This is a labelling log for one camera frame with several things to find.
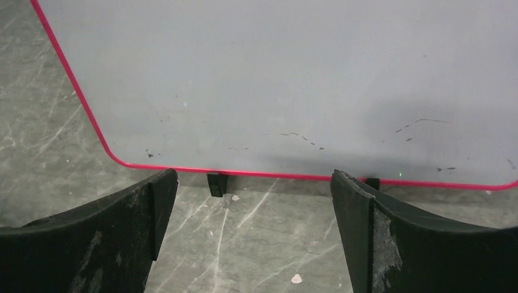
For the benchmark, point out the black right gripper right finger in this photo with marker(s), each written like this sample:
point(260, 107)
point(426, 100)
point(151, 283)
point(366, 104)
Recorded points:
point(393, 246)

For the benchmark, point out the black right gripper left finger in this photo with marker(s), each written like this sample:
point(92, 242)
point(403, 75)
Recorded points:
point(107, 245)

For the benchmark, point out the pink framed whiteboard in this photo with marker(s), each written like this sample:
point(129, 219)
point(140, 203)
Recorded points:
point(410, 92)

